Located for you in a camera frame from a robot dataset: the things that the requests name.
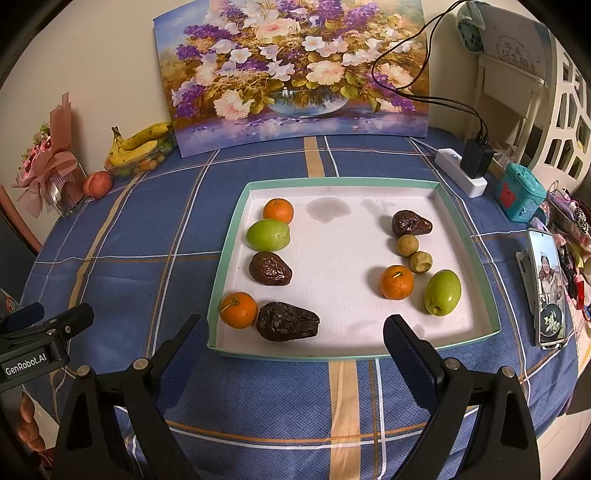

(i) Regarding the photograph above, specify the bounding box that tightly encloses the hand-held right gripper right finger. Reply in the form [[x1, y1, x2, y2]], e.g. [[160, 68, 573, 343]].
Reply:
[[383, 314, 541, 480]]

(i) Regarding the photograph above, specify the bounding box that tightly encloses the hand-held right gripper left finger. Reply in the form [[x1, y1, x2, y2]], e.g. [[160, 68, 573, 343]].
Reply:
[[51, 314, 211, 480]]

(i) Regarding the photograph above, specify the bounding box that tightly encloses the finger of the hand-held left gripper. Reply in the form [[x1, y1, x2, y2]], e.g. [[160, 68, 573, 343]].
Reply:
[[28, 303, 95, 344], [0, 302, 45, 330]]

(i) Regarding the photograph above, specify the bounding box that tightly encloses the small orange tangerine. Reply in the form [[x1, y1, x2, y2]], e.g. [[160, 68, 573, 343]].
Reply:
[[219, 292, 258, 329], [380, 265, 414, 300], [263, 198, 295, 225]]

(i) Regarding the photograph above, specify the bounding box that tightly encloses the green jujube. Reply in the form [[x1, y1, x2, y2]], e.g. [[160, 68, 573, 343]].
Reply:
[[424, 270, 462, 317], [246, 219, 291, 251]]

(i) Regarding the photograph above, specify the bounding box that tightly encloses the white tray with teal rim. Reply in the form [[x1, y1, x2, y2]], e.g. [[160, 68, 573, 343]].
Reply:
[[206, 179, 502, 361]]

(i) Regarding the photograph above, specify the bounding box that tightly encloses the dark brown dried date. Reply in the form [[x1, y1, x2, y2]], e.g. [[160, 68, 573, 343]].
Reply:
[[392, 210, 434, 239], [249, 251, 293, 287], [256, 301, 321, 343]]

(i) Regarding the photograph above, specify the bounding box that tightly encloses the person's left hand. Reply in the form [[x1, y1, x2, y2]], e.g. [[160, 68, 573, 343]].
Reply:
[[16, 394, 47, 455]]

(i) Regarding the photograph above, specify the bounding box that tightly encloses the glass mug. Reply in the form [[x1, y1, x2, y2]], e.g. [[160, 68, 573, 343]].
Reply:
[[0, 288, 21, 319]]

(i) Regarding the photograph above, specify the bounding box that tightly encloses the blue plaid tablecloth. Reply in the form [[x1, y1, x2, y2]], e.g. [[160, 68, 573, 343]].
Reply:
[[21, 127, 580, 480]]

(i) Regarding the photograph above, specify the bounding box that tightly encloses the red apple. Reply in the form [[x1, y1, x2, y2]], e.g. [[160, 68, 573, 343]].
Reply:
[[90, 171, 114, 200]]

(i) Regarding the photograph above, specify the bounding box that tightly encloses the phone stand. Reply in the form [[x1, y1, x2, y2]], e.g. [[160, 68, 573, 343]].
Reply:
[[515, 249, 539, 317]]

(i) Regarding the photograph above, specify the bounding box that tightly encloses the smartphone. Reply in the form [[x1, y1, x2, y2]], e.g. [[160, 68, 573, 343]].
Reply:
[[527, 227, 568, 348]]

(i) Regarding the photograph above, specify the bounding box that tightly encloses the pink wrapped flower bouquet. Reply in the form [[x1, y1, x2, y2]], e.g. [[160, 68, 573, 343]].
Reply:
[[11, 92, 88, 220]]

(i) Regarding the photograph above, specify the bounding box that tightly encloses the clear plastic container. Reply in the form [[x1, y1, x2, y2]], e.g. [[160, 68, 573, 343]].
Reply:
[[104, 138, 178, 178]]

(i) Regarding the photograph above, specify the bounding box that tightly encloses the teal toy box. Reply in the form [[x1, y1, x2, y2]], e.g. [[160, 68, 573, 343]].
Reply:
[[495, 162, 548, 222]]

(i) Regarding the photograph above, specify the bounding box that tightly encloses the white power strip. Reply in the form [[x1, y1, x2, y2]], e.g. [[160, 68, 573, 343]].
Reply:
[[434, 148, 488, 199]]

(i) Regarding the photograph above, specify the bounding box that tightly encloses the black charger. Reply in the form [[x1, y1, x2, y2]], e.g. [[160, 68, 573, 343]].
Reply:
[[462, 137, 496, 179]]

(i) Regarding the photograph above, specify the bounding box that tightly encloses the pile of small accessories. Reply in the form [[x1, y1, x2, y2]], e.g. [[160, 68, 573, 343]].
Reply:
[[545, 182, 591, 321]]

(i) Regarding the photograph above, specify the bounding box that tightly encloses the white wooden rack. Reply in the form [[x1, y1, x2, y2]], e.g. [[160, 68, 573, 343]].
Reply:
[[475, 51, 550, 153]]

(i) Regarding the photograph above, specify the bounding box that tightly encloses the flower painting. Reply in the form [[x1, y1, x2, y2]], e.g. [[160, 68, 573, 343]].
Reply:
[[153, 0, 430, 158]]

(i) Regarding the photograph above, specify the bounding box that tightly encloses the light blue album book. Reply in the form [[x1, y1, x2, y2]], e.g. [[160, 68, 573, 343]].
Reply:
[[480, 9, 552, 84]]

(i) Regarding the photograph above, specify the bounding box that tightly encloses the teal patterned cloth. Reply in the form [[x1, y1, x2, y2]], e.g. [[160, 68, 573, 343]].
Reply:
[[455, 2, 485, 56]]

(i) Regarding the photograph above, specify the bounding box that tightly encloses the black cable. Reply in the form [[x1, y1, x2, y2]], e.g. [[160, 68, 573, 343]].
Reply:
[[370, 0, 490, 144], [397, 0, 490, 144]]

